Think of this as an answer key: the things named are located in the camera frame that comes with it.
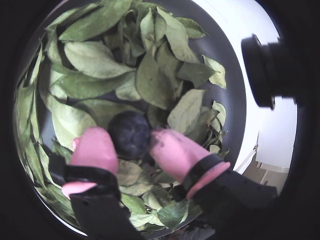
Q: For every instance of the gripper finger with pink tip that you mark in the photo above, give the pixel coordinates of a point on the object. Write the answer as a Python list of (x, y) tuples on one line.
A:
[(96, 155), (180, 155)]

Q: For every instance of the dark blueberry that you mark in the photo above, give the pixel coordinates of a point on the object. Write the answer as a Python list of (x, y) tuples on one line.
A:
[(130, 135)]

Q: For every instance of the dark grey round bowl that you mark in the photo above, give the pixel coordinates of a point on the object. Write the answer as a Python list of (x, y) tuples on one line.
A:
[(235, 105)]

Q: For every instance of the pile of green leaves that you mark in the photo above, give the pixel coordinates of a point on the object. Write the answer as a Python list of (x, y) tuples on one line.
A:
[(95, 60)]

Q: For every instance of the brown cardboard box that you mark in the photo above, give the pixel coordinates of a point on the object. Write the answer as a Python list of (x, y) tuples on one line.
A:
[(268, 173)]

